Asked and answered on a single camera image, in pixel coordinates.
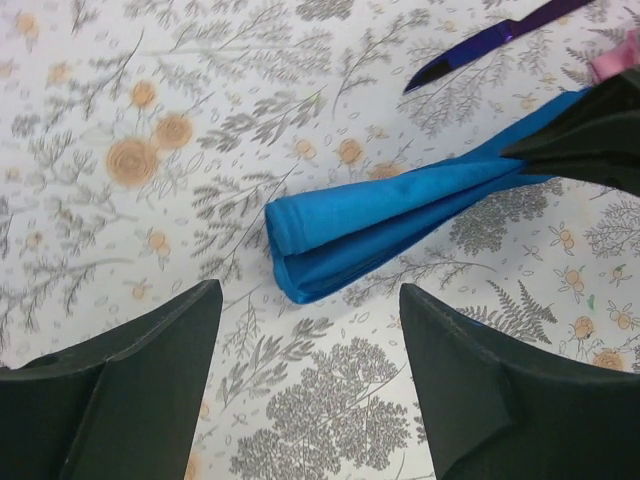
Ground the blue satin napkin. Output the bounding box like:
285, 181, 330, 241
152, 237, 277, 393
265, 91, 585, 304

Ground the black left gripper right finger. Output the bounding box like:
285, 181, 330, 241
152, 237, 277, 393
399, 284, 639, 479

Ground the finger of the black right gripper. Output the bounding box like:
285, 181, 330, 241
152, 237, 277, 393
501, 67, 639, 193

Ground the floral tablecloth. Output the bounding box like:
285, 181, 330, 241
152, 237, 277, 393
1, 1, 639, 479

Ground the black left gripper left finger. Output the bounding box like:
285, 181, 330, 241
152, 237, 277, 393
1, 280, 223, 480

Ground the pink floral placemat cloth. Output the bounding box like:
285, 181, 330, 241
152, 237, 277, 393
590, 29, 640, 83

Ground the purple knife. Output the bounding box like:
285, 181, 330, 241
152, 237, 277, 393
403, 0, 591, 95

